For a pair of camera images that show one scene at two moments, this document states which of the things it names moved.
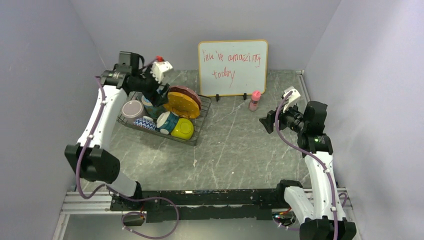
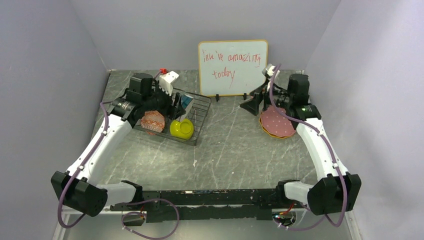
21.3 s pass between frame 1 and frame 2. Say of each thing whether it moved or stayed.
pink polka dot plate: moved
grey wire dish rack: stayed
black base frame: stayed
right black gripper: moved
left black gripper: moved
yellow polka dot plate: moved
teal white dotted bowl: moved
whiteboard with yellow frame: stayed
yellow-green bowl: stayed
